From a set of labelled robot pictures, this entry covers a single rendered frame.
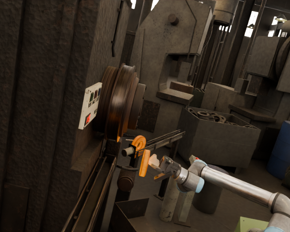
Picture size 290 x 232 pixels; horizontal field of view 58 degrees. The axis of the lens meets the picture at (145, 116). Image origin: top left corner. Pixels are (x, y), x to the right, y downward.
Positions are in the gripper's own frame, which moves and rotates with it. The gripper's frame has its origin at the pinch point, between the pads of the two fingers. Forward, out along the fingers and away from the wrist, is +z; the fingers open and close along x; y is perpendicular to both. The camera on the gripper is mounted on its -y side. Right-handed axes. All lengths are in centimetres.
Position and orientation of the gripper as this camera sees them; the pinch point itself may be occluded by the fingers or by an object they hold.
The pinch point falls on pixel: (145, 159)
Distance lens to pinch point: 156.0
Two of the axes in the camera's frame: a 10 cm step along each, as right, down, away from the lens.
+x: -0.4, 2.2, -9.7
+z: -8.7, -4.9, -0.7
